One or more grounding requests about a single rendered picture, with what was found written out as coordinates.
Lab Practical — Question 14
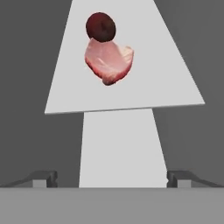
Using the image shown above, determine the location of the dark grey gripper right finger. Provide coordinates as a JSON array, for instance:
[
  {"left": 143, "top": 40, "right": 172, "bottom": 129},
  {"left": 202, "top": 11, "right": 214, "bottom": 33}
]
[{"left": 166, "top": 170, "right": 224, "bottom": 188}]

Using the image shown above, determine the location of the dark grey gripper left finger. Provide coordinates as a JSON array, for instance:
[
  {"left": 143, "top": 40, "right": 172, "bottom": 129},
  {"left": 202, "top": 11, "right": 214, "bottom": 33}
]
[{"left": 0, "top": 170, "right": 59, "bottom": 188}]

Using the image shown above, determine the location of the white freezer floor panel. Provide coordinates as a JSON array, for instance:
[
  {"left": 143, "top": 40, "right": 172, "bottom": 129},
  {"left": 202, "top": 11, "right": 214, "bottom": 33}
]
[{"left": 78, "top": 108, "right": 169, "bottom": 189}]

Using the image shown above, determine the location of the white freezer shelf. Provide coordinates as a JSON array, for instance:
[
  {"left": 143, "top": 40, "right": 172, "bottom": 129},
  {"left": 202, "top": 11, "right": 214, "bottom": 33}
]
[{"left": 44, "top": 0, "right": 206, "bottom": 115}]

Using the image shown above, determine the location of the pink raw steak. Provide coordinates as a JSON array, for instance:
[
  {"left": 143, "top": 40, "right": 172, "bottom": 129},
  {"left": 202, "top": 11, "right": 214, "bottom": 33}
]
[{"left": 84, "top": 38, "right": 135, "bottom": 87}]

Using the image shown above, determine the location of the dark red round fruit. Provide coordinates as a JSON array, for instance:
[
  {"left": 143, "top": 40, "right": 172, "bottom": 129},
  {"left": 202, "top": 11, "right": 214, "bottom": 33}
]
[{"left": 85, "top": 11, "right": 117, "bottom": 43}]

